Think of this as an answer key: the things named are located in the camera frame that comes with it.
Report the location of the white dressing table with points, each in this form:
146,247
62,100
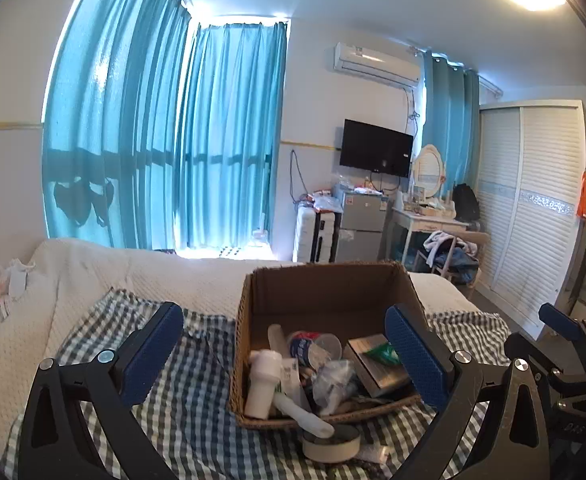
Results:
423,217

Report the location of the black flat television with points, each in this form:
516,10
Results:
375,147

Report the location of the pile of clothes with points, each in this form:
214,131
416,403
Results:
448,255

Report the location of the silver small fridge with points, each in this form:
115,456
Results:
363,227

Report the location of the clear plastic bag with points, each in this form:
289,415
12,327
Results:
335,385

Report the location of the clutter on fridge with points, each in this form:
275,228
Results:
348,192

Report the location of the white plastic nozzle bottle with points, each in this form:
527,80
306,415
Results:
263,385

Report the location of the white tape roll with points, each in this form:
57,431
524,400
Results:
330,447

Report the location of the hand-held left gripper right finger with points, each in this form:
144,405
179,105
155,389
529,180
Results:
413,355

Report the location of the blue label plastic cup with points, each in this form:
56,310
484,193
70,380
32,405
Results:
305,347

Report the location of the green snack packet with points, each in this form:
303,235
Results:
383,354

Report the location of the white air conditioner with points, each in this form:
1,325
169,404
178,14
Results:
378,62

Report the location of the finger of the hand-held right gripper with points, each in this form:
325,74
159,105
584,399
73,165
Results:
573,379
560,317

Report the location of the white suitcase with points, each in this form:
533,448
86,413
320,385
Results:
318,235

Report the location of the brown cardboard box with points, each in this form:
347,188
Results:
323,295

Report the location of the white oval mirror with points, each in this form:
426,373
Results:
429,170

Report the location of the teal corner curtain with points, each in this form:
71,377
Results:
233,135

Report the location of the orange hanging tag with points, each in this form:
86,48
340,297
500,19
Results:
585,195

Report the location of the wide teal window curtain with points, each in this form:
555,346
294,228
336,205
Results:
113,110

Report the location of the black backpack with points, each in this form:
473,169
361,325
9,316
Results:
467,202

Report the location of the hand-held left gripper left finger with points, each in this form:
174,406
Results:
155,350

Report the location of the small white packet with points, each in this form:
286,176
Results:
373,454

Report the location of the white orange plastic bag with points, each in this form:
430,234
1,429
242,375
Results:
3,285

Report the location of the grey white checked blanket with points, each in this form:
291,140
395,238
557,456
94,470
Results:
198,410

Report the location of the wooden chair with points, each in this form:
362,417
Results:
478,240

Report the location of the white louvered wardrobe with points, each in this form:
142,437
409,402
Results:
528,210

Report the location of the green white medicine box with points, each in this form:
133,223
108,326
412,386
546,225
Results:
290,377

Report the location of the tan box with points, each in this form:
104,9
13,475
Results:
378,377

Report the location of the narrow teal curtain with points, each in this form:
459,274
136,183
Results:
450,125

